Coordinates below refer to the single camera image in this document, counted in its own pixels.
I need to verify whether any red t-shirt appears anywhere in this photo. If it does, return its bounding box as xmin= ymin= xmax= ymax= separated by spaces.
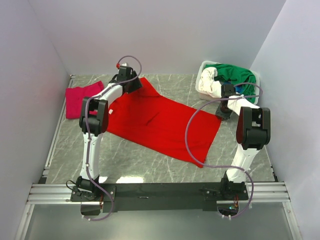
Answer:
xmin=107 ymin=77 xmax=221 ymax=168

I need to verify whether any aluminium frame rail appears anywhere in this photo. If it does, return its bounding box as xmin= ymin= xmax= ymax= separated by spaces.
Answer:
xmin=26 ymin=182 xmax=291 ymax=205

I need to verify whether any green t-shirt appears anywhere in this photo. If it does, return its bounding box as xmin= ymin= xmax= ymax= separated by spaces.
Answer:
xmin=204 ymin=63 xmax=256 ymax=104

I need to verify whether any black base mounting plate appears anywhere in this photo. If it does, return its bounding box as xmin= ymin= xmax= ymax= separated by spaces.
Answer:
xmin=70 ymin=181 xmax=249 ymax=213

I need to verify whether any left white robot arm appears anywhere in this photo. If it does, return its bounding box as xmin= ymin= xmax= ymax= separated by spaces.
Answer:
xmin=76 ymin=64 xmax=142 ymax=201

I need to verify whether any white t-shirt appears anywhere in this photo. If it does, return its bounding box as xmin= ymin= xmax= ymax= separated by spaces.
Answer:
xmin=198 ymin=67 xmax=222 ymax=98

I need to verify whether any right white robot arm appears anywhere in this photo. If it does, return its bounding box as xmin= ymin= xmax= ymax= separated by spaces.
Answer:
xmin=215 ymin=83 xmax=271 ymax=200

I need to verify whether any white plastic laundry basket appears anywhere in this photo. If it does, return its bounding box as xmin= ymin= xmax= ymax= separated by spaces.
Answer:
xmin=195 ymin=60 xmax=261 ymax=105

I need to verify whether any folded magenta t-shirt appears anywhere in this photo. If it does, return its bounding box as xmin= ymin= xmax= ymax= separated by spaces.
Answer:
xmin=65 ymin=81 xmax=105 ymax=120

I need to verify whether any blue t-shirt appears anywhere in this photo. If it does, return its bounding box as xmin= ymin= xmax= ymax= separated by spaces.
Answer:
xmin=234 ymin=85 xmax=246 ymax=94

